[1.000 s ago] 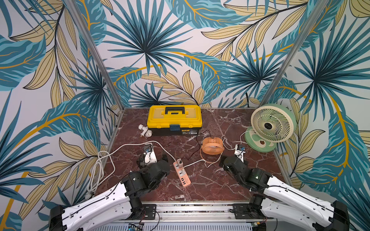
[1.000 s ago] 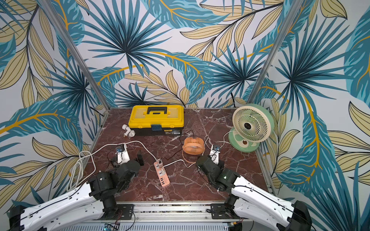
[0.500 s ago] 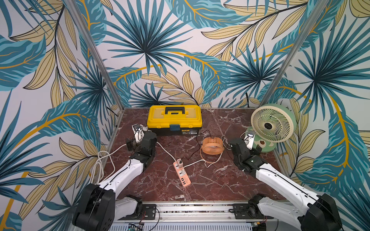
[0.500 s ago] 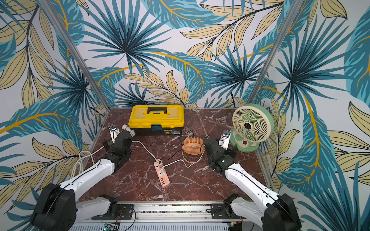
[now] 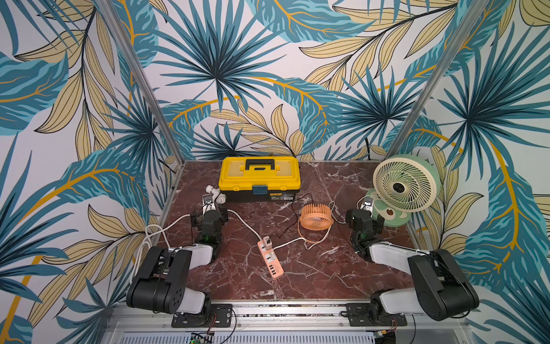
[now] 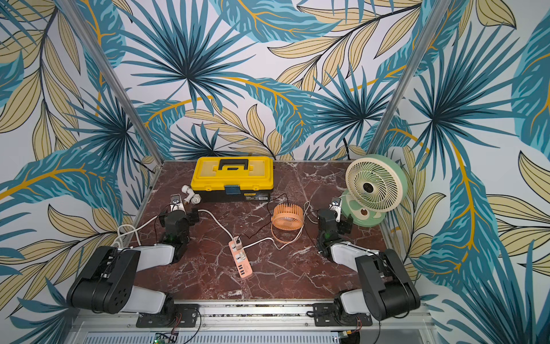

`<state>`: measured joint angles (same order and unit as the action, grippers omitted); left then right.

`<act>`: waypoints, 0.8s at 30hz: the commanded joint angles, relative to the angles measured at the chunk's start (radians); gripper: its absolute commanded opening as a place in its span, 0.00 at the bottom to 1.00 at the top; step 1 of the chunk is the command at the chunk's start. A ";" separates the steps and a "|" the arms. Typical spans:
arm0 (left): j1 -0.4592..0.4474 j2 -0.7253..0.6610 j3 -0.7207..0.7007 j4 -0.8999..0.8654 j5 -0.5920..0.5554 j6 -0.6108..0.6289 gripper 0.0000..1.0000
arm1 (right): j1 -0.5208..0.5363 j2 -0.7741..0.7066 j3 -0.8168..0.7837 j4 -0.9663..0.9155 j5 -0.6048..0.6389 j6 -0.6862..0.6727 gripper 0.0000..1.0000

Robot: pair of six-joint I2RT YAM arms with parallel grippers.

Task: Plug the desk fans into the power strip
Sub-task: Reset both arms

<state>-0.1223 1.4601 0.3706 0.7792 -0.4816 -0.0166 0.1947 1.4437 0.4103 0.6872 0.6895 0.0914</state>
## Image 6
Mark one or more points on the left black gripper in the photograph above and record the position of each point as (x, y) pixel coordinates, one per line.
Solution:
(193, 216)

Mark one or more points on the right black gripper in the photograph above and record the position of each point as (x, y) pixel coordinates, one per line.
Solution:
(326, 215)

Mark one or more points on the pink power strip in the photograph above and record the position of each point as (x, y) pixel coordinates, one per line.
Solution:
(240, 258)

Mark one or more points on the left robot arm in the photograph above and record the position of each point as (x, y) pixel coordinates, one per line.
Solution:
(106, 283)

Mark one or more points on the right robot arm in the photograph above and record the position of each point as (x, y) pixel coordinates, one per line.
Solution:
(386, 289)

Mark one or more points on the green cream desk fan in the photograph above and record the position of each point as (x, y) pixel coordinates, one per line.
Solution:
(375, 186)

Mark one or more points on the small orange desk fan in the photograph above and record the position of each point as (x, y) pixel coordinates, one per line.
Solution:
(287, 218)

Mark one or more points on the white pipe fitting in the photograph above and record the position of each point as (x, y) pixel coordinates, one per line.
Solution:
(191, 196)

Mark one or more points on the yellow black toolbox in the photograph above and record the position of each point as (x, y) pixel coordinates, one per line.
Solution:
(241, 179)

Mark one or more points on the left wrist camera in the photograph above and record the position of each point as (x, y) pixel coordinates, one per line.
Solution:
(176, 203)

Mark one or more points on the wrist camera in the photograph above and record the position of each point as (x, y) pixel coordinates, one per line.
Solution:
(336, 206)
(176, 203)

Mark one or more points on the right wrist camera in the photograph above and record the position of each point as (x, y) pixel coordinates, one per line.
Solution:
(336, 206)

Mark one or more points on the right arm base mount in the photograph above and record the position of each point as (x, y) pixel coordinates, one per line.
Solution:
(330, 314)

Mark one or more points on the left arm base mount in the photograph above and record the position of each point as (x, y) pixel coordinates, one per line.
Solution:
(178, 315)

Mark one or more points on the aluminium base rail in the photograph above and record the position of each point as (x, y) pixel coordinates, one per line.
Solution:
(256, 321)

